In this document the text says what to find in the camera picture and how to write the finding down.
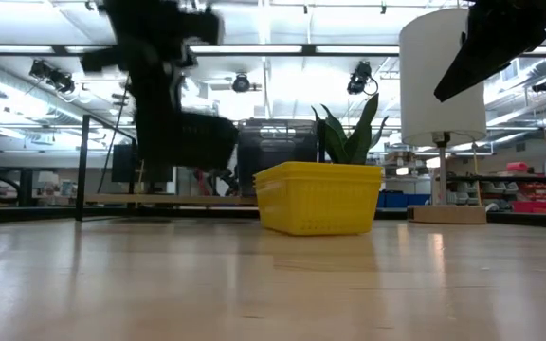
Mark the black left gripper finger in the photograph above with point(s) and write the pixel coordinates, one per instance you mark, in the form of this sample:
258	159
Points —
154	118

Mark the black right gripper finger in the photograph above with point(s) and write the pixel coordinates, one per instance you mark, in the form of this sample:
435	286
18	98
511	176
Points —
486	61
524	16

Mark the yellow perforated plastic basket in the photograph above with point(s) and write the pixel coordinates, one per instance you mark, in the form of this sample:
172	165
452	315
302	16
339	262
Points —
318	166
318	203

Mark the white shade table lamp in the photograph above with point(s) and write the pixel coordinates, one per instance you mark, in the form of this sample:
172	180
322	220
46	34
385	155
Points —
436	80

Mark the black flat monitor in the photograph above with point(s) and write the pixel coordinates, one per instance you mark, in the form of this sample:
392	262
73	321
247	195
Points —
123	163

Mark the black ceiling spotlight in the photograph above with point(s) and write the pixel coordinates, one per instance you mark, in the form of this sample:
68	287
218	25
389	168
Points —
52	76
360	78
241	83

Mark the pink roll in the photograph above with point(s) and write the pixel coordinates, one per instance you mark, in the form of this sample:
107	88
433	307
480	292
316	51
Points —
517	166

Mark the red storage bins rack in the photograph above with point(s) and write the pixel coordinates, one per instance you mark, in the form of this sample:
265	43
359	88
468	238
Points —
543	196

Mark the green snake plant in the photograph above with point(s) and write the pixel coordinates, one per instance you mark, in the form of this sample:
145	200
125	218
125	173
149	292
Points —
353	137

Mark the blue storage bins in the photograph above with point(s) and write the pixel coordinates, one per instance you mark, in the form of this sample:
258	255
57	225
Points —
403	200

